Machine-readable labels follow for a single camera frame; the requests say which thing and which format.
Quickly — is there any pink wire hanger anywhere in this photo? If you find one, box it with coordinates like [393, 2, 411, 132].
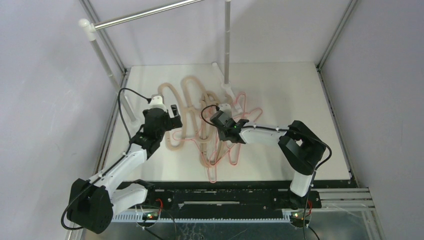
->
[200, 105, 226, 183]
[211, 91, 247, 166]
[170, 115, 215, 148]
[225, 107, 263, 133]

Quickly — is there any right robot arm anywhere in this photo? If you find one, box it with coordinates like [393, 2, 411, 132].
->
[209, 110, 328, 208]

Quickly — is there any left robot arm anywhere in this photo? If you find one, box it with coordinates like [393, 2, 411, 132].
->
[60, 104, 183, 234]

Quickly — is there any beige hanger middle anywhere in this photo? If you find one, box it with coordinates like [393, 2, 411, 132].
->
[181, 75, 214, 144]

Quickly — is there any beige hanger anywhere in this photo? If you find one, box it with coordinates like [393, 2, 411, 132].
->
[196, 90, 234, 168]
[181, 75, 214, 144]
[157, 82, 188, 151]

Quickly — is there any beige hanger left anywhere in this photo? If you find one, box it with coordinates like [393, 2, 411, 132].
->
[157, 82, 188, 151]

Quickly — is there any beige hanger right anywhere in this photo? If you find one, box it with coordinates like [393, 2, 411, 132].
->
[196, 90, 234, 168]

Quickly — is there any left circuit board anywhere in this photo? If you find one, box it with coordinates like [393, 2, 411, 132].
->
[142, 212, 160, 222]

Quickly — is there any circuit board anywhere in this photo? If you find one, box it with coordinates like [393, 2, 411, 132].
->
[142, 212, 160, 222]
[289, 213, 309, 228]

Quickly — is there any right circuit board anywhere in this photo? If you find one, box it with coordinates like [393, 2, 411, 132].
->
[289, 213, 309, 228]

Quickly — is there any metal clothes rack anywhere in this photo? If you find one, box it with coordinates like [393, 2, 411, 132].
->
[78, 0, 239, 127]

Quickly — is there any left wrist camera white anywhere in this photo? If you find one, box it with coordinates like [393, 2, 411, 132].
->
[148, 94, 167, 112]

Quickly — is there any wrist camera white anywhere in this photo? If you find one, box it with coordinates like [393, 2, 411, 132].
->
[148, 94, 167, 112]
[218, 103, 233, 118]

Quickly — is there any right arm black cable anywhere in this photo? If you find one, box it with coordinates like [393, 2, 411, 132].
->
[200, 104, 333, 173]

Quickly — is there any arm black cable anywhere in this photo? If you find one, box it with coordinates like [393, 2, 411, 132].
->
[200, 104, 333, 173]
[118, 87, 153, 142]

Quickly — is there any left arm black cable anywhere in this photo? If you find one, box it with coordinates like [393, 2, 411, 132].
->
[118, 87, 153, 142]

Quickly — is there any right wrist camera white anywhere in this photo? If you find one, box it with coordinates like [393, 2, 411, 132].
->
[218, 103, 233, 118]

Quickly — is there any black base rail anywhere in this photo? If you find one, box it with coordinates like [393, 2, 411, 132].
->
[136, 180, 357, 221]

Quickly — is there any aluminium frame structure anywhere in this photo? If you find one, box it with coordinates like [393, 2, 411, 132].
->
[64, 0, 387, 240]

